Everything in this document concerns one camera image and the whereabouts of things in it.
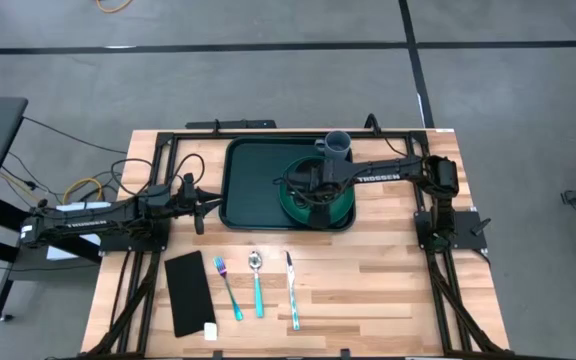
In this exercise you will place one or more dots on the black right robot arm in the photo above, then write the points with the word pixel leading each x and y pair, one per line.
pixel 393 172

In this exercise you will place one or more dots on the small white tag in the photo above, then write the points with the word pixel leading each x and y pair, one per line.
pixel 210 332

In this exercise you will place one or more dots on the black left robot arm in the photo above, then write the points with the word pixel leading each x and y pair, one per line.
pixel 88 222

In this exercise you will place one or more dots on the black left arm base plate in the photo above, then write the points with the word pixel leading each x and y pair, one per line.
pixel 133 242

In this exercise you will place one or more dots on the dark green serving tray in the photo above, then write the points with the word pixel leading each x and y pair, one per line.
pixel 250 185

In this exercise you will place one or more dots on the black aluminium table frame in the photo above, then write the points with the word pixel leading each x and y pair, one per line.
pixel 164 138

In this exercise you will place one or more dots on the black cloth napkin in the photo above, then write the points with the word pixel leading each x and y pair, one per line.
pixel 188 295

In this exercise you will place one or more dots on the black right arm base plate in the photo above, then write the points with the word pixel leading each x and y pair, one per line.
pixel 468 235

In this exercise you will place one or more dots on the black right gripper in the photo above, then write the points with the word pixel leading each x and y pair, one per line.
pixel 313 180

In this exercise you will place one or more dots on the black power strip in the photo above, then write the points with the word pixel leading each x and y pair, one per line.
pixel 233 124

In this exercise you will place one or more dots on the grey mug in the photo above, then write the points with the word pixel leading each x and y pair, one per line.
pixel 338 145

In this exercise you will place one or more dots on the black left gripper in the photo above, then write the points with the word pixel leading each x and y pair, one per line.
pixel 190 192

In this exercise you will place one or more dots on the black table clamp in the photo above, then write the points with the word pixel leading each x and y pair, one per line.
pixel 345 354
pixel 216 355

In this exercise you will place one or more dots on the iridescent fork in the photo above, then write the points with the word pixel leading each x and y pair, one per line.
pixel 220 266

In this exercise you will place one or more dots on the green round plate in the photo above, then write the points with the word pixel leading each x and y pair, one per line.
pixel 298 212

